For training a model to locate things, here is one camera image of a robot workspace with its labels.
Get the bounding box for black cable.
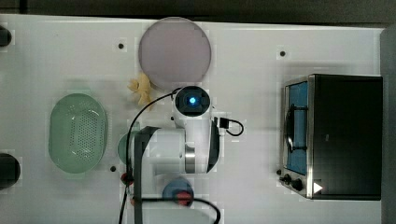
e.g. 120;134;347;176
117;87;246;224

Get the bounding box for black cylindrical cup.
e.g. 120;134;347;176
0;26;12;48

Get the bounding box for red toy strawberry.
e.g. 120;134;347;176
120;173;134;186

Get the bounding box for lavender round plate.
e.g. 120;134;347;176
138;17;212;90

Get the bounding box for blue small bowl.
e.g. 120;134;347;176
162;177;194;204

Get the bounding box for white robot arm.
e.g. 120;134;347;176
125;86;219;224

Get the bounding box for green perforated colander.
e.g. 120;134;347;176
48;92;108;175

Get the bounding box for black toaster oven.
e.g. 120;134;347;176
276;74;383;201

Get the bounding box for red toy fruit in bowl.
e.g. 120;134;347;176
176;191;193;206

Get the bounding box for peeled toy banana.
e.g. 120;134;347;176
127;72;152;106

